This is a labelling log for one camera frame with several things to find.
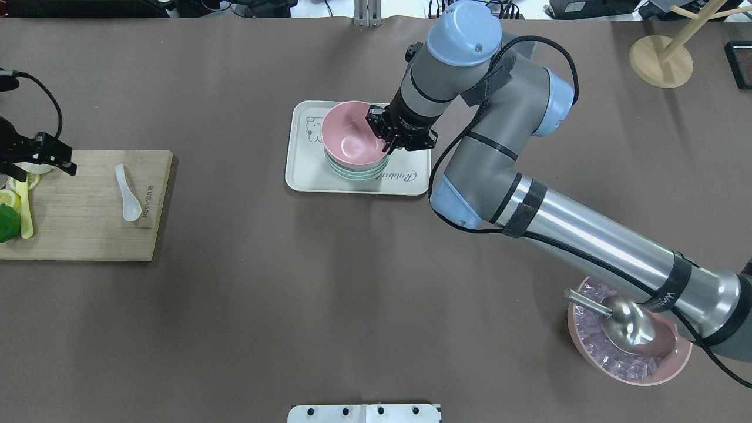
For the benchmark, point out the wooden mug stand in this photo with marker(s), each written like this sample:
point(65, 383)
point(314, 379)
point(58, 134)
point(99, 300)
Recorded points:
point(665, 62)

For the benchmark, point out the yellow plastic knife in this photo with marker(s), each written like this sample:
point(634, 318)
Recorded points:
point(27, 226)

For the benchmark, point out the cream rabbit tray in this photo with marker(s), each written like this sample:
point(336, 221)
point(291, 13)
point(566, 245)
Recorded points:
point(307, 169)

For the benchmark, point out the green lime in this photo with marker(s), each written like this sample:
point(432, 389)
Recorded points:
point(10, 223)

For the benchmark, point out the bamboo cutting board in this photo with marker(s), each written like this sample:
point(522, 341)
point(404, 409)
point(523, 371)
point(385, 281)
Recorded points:
point(80, 217)

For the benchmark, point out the metal ice scoop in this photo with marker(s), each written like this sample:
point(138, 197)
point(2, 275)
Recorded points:
point(628, 326)

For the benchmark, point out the white steamed bun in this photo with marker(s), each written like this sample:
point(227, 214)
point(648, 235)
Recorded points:
point(35, 168)

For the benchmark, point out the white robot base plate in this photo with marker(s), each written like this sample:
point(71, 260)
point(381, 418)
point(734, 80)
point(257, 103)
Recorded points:
point(366, 413)

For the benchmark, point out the white ceramic spoon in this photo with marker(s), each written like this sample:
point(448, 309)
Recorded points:
point(131, 207)

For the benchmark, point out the large pink bowl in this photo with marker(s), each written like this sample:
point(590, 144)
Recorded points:
point(670, 365)

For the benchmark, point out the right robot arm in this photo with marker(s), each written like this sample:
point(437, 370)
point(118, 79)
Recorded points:
point(464, 56)

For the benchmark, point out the small pink bowl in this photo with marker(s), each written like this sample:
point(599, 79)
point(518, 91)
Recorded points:
point(348, 139)

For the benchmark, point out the clear ice cubes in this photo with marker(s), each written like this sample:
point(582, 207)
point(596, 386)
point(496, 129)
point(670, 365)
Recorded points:
point(606, 356)

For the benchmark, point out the lemon ring slice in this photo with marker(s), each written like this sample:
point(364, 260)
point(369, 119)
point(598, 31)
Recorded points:
point(32, 181)

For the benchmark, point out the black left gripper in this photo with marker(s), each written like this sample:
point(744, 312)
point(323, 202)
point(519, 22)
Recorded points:
point(36, 147)

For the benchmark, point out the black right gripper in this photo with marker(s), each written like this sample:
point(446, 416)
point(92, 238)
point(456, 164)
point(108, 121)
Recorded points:
point(412, 119)

